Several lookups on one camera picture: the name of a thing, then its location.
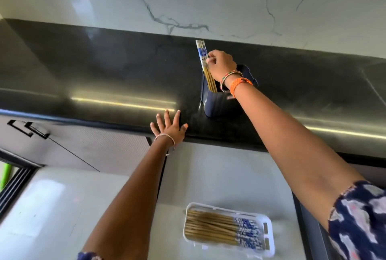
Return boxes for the person's left forearm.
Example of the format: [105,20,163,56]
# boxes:
[81,135,175,260]

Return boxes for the multicolour beaded bangle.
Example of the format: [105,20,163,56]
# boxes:
[220,70,244,93]

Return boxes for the navy floral right sleeve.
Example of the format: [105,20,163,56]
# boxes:
[328,180,386,260]

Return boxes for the person's left hand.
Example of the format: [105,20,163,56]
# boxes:
[150,110,189,148]

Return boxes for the dark blue chopstick holder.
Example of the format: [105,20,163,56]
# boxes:
[200,64,259,118]

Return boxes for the white plastic tray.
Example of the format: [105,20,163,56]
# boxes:
[183,202,275,258]

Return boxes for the thin pink bangle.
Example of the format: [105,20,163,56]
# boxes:
[154,133,176,157]

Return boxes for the bunch of blue-tipped bamboo chopsticks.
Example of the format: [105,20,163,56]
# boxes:
[195,39,218,93]

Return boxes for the black sliding door frame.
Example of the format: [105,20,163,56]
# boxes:
[0,148,44,219]

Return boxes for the grey cabinet door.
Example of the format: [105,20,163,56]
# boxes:
[0,115,152,176]

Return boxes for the green object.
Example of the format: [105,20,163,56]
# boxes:
[0,162,13,191]

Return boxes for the person's right hand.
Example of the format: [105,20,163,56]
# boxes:
[206,49,239,83]

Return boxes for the black cabinet handle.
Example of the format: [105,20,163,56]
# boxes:
[24,122,50,140]
[7,120,34,138]

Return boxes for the navy floral left sleeve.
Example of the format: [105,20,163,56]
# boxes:
[77,251,104,260]

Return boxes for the person's right forearm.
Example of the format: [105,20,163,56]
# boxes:
[232,81,367,231]

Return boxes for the navy floral sleeve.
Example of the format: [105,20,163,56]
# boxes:
[77,251,104,260]
[328,180,386,260]

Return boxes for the pile of blue-patterned bamboo chopsticks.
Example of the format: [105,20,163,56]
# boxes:
[184,209,266,251]

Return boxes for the orange woven bracelet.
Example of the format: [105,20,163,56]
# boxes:
[229,77,253,99]

